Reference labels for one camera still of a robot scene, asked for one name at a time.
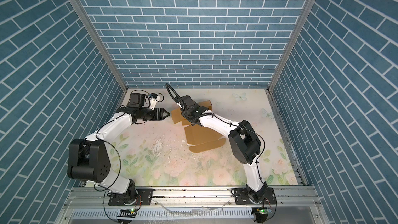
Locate right green circuit board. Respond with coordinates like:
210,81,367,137
252,207,272,215

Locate brown cardboard box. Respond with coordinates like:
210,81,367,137
171,107,226,153

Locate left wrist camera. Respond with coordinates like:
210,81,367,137
148,92,164,110

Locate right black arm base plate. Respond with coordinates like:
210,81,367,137
231,186,277,205

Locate aluminium mounting rail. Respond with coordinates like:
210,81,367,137
64,185,321,208

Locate white slotted cable duct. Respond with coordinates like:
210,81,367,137
72,207,254,220

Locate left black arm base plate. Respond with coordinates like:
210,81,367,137
107,188,154,206

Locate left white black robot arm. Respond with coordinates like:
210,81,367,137
67,90,170,205

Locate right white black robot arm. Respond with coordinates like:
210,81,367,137
174,95,267,203

